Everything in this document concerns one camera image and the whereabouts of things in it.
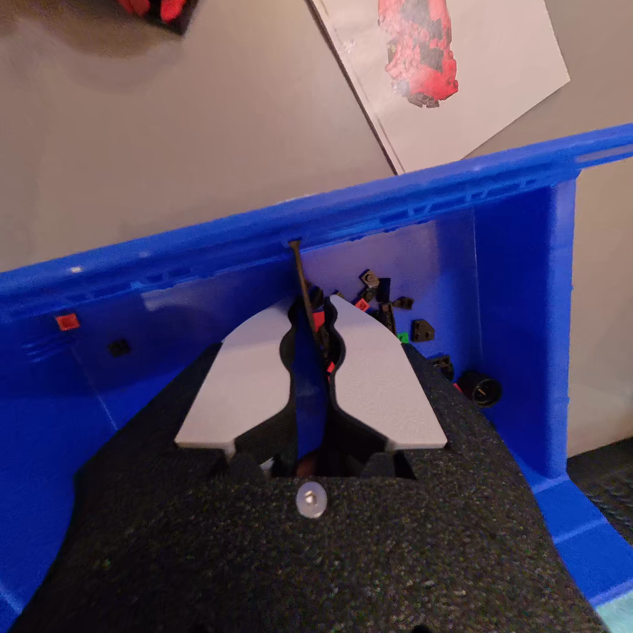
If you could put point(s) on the lego instruction booklet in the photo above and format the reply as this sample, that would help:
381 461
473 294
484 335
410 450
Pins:
494 89

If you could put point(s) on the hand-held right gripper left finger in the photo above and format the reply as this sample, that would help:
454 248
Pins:
247 385

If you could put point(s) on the pile of small lego pieces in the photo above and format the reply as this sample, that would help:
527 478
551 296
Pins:
381 301

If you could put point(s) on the long black lego axle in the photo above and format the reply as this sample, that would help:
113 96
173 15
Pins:
302 282

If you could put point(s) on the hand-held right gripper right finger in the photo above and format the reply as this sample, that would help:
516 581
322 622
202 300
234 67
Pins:
385 390

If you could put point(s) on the black round lego wheel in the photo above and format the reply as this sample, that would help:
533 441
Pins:
482 389

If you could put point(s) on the blue plastic bin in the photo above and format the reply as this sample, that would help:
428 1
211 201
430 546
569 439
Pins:
198 257

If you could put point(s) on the black square lego plate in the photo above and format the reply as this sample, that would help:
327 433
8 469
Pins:
119 347

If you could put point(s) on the red square lego tile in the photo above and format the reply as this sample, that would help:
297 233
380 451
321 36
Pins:
67 322

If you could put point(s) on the dark lego box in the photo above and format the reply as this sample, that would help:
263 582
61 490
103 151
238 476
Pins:
158 12

